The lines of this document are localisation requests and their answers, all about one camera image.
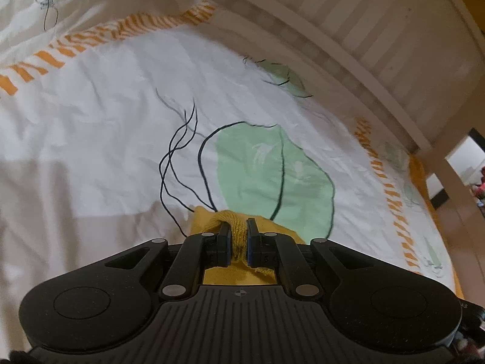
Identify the yellow knit sweater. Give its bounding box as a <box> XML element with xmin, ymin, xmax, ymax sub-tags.
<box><xmin>187</xmin><ymin>208</ymin><xmax>307</xmax><ymax>287</ymax></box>

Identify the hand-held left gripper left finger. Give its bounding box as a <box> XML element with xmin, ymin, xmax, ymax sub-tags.
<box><xmin>104</xmin><ymin>222</ymin><xmax>232</xmax><ymax>301</ymax></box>

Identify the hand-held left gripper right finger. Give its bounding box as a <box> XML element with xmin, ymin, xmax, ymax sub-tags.
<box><xmin>246</xmin><ymin>218</ymin><xmax>376</xmax><ymax>299</ymax></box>

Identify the white leaf printed bedsheet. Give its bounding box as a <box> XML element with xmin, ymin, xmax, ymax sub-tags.
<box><xmin>0</xmin><ymin>0</ymin><xmax>465</xmax><ymax>300</ymax></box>

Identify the wooden bed frame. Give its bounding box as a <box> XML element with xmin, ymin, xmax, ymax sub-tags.
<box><xmin>167</xmin><ymin>0</ymin><xmax>485</xmax><ymax>213</ymax></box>

